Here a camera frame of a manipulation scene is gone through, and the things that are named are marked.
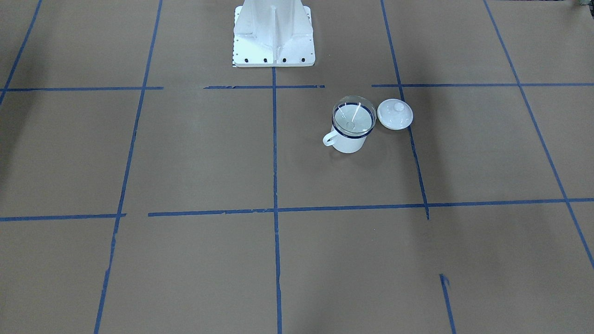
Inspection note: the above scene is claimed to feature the clear glass funnel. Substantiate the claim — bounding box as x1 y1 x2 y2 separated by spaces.
332 96 377 139

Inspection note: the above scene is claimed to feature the white ceramic lid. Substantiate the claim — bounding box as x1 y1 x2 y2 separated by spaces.
377 99 414 130

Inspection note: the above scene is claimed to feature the white enamel mug blue rim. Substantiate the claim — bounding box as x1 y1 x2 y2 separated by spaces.
323 103 376 154

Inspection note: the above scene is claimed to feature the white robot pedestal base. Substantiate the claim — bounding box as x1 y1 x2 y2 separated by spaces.
232 0 316 68

